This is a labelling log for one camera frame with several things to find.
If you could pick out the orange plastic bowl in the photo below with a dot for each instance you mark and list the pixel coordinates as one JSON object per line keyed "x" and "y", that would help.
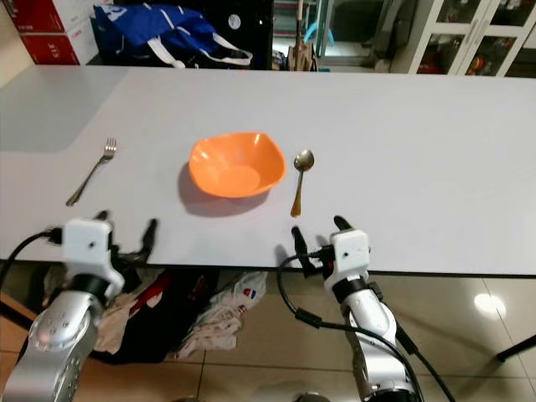
{"x": 234, "y": 163}

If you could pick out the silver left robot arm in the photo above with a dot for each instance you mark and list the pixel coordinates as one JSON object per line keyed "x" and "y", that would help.
{"x": 54, "y": 343}

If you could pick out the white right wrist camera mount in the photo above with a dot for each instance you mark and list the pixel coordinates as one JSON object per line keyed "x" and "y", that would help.
{"x": 350, "y": 251}

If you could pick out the tan cloth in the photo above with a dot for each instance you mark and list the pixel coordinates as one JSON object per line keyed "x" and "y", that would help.
{"x": 121, "y": 322}

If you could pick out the round white dial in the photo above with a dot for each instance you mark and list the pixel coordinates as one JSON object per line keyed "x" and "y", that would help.
{"x": 234, "y": 21}

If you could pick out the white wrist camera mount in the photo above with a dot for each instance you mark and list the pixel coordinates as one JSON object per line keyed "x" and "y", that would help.
{"x": 88, "y": 247}
{"x": 350, "y": 251}

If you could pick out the red cloth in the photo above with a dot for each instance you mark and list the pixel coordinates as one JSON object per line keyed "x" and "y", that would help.
{"x": 149, "y": 293}

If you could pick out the red cardboard box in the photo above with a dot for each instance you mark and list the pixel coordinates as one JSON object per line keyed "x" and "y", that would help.
{"x": 38, "y": 15}

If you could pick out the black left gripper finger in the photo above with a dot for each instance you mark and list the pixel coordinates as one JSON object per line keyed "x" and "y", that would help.
{"x": 104, "y": 216}
{"x": 152, "y": 236}

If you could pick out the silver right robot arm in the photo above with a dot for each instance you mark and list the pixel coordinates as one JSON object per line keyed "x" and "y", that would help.
{"x": 373, "y": 335}

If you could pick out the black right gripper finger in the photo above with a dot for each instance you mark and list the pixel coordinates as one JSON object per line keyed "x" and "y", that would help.
{"x": 300, "y": 245}
{"x": 342, "y": 224}

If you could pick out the bronze metal spoon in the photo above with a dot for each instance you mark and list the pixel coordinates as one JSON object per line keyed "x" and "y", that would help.
{"x": 304, "y": 159}

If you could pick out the red box printed 315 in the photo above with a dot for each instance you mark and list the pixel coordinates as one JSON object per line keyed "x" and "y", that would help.
{"x": 50, "y": 48}

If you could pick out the white printed cloth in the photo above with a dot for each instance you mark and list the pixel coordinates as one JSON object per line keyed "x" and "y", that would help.
{"x": 222, "y": 314}

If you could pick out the white glass-door cabinet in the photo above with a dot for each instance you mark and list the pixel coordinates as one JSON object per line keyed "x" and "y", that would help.
{"x": 469, "y": 42}

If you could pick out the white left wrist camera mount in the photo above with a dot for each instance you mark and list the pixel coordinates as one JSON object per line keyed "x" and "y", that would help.
{"x": 88, "y": 247}

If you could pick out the silver metal fork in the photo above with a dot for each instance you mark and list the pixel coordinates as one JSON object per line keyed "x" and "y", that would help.
{"x": 110, "y": 149}

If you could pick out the black garment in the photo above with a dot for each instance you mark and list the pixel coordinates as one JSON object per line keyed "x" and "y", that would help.
{"x": 176, "y": 327}

